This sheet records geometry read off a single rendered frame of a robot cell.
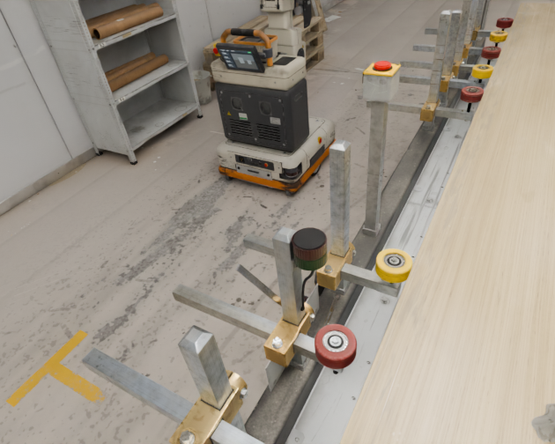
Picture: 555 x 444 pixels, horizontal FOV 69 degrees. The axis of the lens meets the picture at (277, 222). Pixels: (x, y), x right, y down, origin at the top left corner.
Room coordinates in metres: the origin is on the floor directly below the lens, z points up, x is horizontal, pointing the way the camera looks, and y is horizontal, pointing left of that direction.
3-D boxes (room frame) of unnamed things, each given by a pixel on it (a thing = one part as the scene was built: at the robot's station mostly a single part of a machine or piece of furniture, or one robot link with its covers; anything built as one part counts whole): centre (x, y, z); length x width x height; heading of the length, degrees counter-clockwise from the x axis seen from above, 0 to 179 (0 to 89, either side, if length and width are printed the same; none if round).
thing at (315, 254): (0.51, -0.05, 1.10); 0.06 x 0.06 x 0.02
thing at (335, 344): (0.44, -0.08, 0.85); 0.08 x 0.08 x 0.11
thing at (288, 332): (0.52, 0.00, 0.85); 0.14 x 0.06 x 0.05; 146
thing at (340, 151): (0.74, -0.15, 0.92); 0.04 x 0.04 x 0.48; 56
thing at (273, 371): (0.57, -0.01, 0.75); 0.26 x 0.01 x 0.10; 146
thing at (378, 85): (0.96, -0.30, 1.18); 0.07 x 0.07 x 0.08; 56
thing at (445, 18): (1.57, -0.71, 0.93); 0.04 x 0.04 x 0.48; 56
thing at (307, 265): (0.51, -0.05, 1.08); 0.06 x 0.06 x 0.02
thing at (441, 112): (1.57, -0.64, 0.80); 0.43 x 0.03 x 0.04; 56
